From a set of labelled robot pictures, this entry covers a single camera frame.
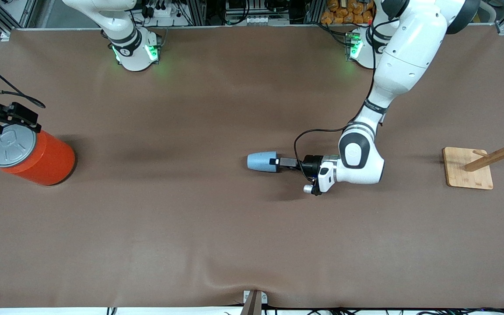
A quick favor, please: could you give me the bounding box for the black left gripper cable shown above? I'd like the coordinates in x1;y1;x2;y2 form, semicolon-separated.
294;128;350;169

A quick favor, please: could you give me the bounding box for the orange can grey lid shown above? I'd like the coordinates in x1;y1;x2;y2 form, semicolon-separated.
0;124;76;186

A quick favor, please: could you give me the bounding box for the blue cup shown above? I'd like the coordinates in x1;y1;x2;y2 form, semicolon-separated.
247;151;279;173

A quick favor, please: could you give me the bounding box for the brown camera pole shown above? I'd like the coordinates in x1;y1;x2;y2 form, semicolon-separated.
240;291;263;315

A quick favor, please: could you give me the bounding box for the small metal bracket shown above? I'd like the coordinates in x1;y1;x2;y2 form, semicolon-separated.
243;290;268;305

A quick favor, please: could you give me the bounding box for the brown table mat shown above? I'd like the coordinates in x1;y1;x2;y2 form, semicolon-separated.
0;25;504;309

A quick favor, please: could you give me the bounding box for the white power strip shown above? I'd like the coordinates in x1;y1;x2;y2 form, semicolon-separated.
140;3;191;27

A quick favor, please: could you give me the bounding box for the grey terminal block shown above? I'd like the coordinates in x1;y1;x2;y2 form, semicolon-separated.
241;15;291;26

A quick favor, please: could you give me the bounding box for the wooden cup rack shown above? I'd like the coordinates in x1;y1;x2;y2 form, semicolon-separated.
443;117;504;190

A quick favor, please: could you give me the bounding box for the pile of orange items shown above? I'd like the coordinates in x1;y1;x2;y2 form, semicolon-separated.
321;0;375;25

